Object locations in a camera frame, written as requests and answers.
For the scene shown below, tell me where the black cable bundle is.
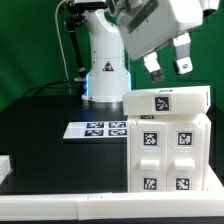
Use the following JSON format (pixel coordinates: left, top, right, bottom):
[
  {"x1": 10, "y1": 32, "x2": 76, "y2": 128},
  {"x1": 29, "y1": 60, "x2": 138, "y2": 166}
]
[{"x1": 21, "y1": 79, "x2": 84, "y2": 98}]

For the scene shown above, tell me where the white obstacle fence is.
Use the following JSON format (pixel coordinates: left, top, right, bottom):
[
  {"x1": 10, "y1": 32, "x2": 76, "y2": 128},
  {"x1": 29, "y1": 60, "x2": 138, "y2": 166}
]
[{"x1": 0, "y1": 150, "x2": 224, "y2": 222}]

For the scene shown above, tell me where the white cable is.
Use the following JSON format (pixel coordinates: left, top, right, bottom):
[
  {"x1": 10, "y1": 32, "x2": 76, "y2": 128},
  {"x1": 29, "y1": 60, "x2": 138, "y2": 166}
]
[{"x1": 54, "y1": 0, "x2": 71, "y2": 81}]

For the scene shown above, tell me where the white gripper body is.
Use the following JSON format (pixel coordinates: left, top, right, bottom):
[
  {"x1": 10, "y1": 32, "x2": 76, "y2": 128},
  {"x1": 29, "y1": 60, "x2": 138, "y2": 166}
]
[{"x1": 117, "y1": 0, "x2": 203, "y2": 60}]

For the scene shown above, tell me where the white cabinet door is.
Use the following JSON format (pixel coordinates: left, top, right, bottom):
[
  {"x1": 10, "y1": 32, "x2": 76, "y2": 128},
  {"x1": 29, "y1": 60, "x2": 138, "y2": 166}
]
[
  {"x1": 167, "y1": 122, "x2": 205, "y2": 192},
  {"x1": 128, "y1": 121, "x2": 167, "y2": 192}
]

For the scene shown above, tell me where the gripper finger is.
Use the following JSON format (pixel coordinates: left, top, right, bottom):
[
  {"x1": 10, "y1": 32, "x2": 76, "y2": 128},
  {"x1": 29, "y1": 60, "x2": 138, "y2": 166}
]
[
  {"x1": 172, "y1": 33, "x2": 193, "y2": 75},
  {"x1": 144, "y1": 52, "x2": 165, "y2": 83}
]

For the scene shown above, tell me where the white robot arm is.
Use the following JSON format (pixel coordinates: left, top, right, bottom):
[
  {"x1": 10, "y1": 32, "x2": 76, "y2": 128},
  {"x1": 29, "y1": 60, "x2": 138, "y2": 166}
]
[{"x1": 65, "y1": 0, "x2": 203, "y2": 107}]

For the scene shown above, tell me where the white marker plate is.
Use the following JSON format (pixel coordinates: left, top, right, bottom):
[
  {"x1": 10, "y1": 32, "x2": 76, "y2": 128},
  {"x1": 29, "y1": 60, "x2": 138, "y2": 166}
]
[{"x1": 63, "y1": 121, "x2": 127, "y2": 140}]

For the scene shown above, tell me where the white wedge cabinet top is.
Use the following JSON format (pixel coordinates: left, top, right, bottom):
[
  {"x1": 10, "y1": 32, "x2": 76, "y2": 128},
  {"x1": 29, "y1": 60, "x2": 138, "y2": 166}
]
[{"x1": 123, "y1": 86, "x2": 211, "y2": 116}]

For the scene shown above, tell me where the white cabinet body box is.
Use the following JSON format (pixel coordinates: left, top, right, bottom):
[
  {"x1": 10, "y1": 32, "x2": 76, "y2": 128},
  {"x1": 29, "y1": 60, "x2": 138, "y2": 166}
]
[{"x1": 127, "y1": 114, "x2": 211, "y2": 192}]

